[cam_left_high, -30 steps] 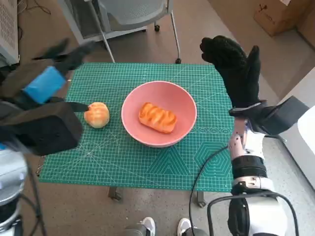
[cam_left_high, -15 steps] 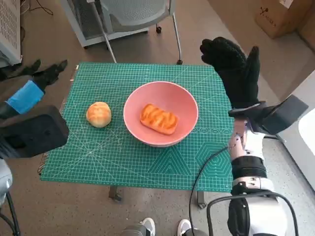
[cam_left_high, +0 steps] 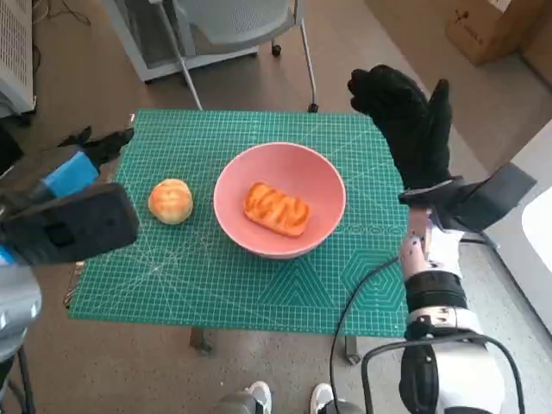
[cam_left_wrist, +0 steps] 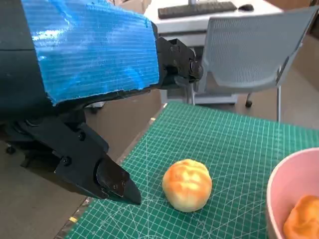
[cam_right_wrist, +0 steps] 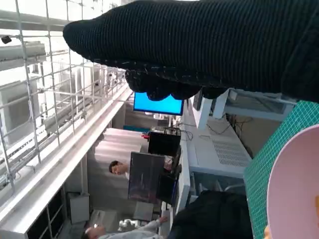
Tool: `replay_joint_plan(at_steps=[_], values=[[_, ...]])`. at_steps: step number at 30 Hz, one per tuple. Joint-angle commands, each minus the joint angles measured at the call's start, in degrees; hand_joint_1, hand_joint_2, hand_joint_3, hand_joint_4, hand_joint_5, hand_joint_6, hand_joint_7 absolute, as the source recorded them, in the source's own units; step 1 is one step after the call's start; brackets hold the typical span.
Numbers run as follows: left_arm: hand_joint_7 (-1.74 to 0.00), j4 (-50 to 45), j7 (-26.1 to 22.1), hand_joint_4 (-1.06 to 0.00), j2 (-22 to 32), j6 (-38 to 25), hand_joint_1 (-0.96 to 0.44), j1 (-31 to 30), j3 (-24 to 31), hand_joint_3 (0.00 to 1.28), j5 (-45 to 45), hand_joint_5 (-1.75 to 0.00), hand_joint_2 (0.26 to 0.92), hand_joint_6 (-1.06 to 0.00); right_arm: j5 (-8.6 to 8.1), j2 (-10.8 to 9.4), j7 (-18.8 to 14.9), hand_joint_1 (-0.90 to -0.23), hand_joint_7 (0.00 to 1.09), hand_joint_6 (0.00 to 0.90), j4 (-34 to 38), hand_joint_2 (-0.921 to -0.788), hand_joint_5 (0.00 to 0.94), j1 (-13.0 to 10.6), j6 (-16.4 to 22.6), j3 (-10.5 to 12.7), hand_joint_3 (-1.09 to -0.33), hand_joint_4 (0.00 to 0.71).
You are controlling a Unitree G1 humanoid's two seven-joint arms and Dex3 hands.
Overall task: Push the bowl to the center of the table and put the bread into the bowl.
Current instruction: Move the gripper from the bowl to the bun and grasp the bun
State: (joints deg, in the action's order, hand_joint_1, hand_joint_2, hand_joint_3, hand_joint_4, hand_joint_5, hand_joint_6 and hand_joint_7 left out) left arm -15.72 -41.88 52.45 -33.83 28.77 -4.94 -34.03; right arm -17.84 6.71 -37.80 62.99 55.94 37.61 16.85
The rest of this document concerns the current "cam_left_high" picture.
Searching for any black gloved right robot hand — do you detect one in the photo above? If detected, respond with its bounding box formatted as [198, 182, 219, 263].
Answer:
[347, 64, 453, 191]

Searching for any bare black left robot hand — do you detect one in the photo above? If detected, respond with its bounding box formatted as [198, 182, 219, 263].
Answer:
[0, 126, 135, 208]

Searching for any round toy bread bun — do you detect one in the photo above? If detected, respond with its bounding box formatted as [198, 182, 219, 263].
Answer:
[147, 179, 194, 225]

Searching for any pink bowl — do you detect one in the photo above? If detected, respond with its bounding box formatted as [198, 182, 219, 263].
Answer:
[213, 141, 348, 260]

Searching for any long striped toy bread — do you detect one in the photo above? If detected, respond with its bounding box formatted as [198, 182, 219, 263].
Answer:
[243, 180, 311, 237]

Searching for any black office chair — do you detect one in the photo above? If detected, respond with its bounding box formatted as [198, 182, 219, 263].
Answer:
[0, 122, 25, 178]

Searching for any cardboard box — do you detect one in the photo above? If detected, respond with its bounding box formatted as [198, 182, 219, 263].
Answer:
[444, 0, 552, 66]

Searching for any white perforated computer case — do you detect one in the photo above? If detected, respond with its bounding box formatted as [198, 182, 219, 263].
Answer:
[0, 0, 38, 116]

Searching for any green cutting mat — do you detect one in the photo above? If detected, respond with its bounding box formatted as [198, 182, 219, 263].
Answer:
[64, 109, 411, 337]

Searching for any metal table leg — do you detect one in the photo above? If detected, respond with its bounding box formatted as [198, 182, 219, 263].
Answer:
[343, 336, 361, 366]
[189, 327, 213, 355]

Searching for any grey mesh chair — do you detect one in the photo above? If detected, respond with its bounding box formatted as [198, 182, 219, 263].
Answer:
[148, 0, 320, 113]

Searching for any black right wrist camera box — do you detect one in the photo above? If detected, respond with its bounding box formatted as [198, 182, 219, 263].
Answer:
[435, 162, 538, 234]

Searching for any black floor cable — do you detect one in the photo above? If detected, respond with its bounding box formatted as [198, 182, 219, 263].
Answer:
[55, 0, 94, 27]

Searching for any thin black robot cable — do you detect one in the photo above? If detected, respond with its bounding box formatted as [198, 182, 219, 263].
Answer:
[329, 254, 401, 414]

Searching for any looped black robot cable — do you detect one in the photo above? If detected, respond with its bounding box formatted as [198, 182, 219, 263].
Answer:
[361, 336, 525, 414]

